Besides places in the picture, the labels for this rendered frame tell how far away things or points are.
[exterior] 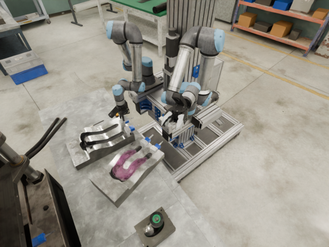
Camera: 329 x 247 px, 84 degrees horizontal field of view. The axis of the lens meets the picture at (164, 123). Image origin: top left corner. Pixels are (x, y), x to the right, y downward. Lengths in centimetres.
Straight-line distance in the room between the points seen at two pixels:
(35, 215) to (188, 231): 100
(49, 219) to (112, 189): 45
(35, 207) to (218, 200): 170
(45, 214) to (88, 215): 29
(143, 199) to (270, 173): 176
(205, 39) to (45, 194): 146
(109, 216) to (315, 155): 268
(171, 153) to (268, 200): 119
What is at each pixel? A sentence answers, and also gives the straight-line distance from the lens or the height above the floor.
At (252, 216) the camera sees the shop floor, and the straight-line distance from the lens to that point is 234.
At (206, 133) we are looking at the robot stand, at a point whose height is 21.
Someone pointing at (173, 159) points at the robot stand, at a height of 21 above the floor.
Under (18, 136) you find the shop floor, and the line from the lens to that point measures 337.
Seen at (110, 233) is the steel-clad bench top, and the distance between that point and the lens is 134.
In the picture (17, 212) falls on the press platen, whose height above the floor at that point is 103.
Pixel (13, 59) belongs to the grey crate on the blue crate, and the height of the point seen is 31.
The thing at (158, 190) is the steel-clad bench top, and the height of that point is 80.
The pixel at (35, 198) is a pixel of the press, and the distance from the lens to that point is 164.
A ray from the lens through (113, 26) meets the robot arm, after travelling 141.
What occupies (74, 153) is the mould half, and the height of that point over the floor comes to 86.
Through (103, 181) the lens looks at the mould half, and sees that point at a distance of 135.
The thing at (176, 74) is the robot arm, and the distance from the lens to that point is 112.
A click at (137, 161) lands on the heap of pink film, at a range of 136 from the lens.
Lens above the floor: 207
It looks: 48 degrees down
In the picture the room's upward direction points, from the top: straight up
